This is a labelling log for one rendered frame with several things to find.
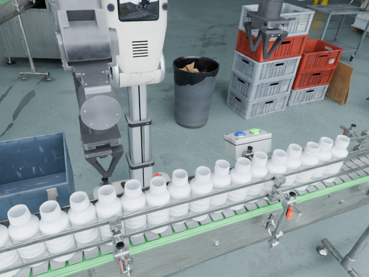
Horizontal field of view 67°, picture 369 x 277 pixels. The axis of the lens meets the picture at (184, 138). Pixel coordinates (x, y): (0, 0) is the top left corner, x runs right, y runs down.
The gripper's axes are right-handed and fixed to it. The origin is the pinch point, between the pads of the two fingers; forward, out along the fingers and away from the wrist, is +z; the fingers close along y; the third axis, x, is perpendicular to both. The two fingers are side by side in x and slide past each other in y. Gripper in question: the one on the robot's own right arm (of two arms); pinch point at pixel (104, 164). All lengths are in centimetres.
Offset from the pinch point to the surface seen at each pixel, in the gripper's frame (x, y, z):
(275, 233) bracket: 44, 9, 31
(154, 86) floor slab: 93, -284, 119
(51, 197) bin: -16.1, -27.4, 31.6
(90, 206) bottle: -4.3, -1.1, 12.4
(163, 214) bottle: 11.9, 2.3, 17.7
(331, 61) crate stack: 284, -189, 68
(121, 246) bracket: 0.4, 9.8, 14.6
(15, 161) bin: -31, -61, 39
